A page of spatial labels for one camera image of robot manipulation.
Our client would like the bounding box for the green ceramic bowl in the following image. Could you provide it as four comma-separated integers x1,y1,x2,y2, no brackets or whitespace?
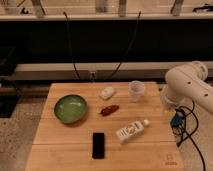
54,94,88,124

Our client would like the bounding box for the blue cable connector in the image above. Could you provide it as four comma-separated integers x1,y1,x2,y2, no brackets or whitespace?
170,110,184,127

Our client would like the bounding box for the white plastic bottle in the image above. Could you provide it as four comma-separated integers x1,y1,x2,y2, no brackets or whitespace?
116,119,150,143

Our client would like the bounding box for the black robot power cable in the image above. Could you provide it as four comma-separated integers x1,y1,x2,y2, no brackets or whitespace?
172,99,208,171

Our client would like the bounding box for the black smartphone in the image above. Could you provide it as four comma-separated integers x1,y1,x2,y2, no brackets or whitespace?
92,133,105,159

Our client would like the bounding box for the black cable right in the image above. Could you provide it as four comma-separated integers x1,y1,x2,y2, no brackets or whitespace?
105,10,142,81

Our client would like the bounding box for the black cable left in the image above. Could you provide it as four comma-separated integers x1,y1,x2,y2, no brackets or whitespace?
62,11,82,81

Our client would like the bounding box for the clear plastic cup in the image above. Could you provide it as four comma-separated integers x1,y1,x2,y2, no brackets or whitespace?
128,80,145,102

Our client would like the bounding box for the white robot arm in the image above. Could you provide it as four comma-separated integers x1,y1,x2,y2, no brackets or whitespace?
161,61,213,115

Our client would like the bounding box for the wall power outlet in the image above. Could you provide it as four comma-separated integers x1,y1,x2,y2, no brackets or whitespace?
89,71,96,82

